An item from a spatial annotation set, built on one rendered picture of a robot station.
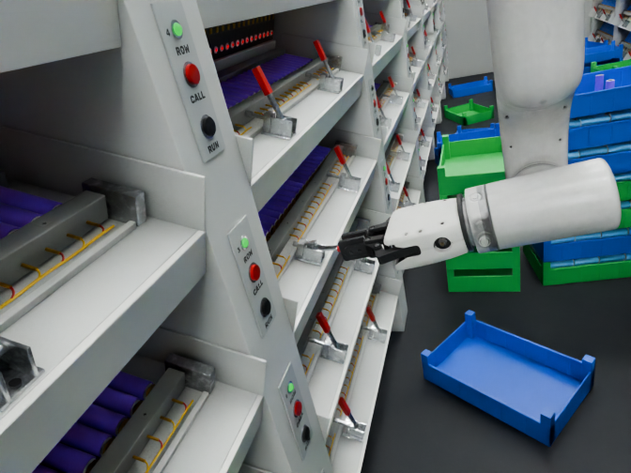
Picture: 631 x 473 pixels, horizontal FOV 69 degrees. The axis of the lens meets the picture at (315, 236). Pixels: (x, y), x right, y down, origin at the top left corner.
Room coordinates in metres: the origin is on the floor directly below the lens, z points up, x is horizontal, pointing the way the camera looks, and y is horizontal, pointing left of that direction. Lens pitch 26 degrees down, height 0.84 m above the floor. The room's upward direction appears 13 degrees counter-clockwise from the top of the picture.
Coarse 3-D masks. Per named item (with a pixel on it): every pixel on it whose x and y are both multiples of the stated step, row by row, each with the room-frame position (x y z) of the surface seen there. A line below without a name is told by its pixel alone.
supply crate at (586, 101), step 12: (600, 72) 1.20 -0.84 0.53; (612, 72) 1.20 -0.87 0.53; (624, 72) 1.19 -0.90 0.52; (588, 84) 1.21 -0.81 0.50; (624, 84) 1.19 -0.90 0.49; (576, 96) 1.04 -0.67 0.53; (588, 96) 1.04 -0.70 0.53; (600, 96) 1.03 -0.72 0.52; (612, 96) 1.02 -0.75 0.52; (624, 96) 1.02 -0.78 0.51; (576, 108) 1.04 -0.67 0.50; (588, 108) 1.04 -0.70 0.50; (600, 108) 1.03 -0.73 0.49; (612, 108) 1.02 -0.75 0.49; (624, 108) 1.02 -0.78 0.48
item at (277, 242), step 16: (336, 160) 0.95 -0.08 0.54; (320, 176) 0.83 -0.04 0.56; (304, 192) 0.76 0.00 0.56; (320, 192) 0.79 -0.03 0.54; (304, 208) 0.72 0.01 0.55; (288, 224) 0.65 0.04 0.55; (304, 224) 0.68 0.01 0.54; (272, 240) 0.60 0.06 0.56; (272, 256) 0.57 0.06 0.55; (288, 256) 0.59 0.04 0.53
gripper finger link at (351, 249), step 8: (344, 240) 0.56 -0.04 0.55; (352, 240) 0.56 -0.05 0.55; (360, 240) 0.55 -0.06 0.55; (344, 248) 0.56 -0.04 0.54; (352, 248) 0.55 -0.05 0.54; (360, 248) 0.55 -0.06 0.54; (368, 248) 0.54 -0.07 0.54; (376, 248) 0.52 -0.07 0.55; (344, 256) 0.57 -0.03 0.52; (352, 256) 0.55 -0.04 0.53; (360, 256) 0.56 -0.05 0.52; (368, 256) 0.55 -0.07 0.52; (376, 256) 0.53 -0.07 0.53
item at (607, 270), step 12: (528, 252) 1.20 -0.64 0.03; (540, 264) 1.09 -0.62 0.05; (600, 264) 1.02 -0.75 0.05; (612, 264) 1.02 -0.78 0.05; (624, 264) 1.01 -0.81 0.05; (540, 276) 1.08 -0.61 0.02; (552, 276) 1.05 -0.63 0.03; (564, 276) 1.04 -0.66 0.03; (576, 276) 1.04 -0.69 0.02; (588, 276) 1.03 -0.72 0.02; (600, 276) 1.02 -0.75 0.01; (612, 276) 1.02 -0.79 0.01; (624, 276) 1.01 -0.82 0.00
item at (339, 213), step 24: (336, 144) 1.01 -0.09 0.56; (360, 144) 1.01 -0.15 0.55; (360, 168) 0.95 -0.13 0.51; (336, 192) 0.82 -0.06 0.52; (360, 192) 0.83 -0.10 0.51; (312, 216) 0.72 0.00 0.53; (336, 216) 0.73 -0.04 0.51; (288, 240) 0.64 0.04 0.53; (336, 240) 0.65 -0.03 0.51; (288, 288) 0.53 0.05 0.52; (312, 288) 0.53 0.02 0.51; (288, 312) 0.44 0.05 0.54
